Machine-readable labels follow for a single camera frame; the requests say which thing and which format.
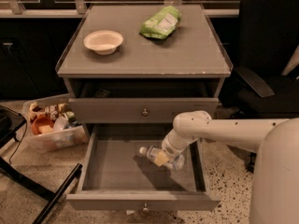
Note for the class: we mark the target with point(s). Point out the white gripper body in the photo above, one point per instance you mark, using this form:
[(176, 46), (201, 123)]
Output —
[(168, 147)]

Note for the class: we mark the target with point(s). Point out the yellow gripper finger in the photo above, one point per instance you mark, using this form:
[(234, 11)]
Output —
[(161, 158)]

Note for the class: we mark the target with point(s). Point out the clear plastic water bottle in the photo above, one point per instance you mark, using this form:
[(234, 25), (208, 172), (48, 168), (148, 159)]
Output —
[(150, 153)]

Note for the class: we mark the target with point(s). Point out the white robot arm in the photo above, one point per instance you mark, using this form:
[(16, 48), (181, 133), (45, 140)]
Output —
[(275, 190)]

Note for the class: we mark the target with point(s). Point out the open grey middle drawer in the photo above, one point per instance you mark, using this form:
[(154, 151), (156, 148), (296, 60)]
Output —
[(116, 177)]

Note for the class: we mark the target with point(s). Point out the grey drawer cabinet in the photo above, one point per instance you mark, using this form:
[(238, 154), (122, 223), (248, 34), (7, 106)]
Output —
[(190, 63)]

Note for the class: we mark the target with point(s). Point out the closed grey upper drawer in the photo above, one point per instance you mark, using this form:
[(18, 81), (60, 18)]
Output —
[(128, 110)]

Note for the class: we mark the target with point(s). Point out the round brass upper knob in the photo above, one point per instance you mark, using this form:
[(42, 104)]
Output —
[(145, 112)]

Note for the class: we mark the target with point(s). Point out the round brass knob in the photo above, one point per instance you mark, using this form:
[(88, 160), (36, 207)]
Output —
[(145, 112), (145, 210)]

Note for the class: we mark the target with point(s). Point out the round brass lower knob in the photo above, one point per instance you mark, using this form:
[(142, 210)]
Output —
[(145, 210)]

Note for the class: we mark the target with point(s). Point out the clear plastic storage bin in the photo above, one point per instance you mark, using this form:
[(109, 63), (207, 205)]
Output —
[(67, 131)]

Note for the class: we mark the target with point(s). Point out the green snack bag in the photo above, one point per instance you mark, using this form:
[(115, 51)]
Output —
[(162, 24)]

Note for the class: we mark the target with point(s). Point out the white paper bowl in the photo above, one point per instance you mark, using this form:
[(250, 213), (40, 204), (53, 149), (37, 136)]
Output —
[(103, 42)]

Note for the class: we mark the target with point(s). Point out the orange bowl in bin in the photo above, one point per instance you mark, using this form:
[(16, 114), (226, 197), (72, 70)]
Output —
[(42, 124)]

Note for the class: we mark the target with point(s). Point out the black office chair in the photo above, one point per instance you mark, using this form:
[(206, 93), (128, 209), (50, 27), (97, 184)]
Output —
[(264, 83)]

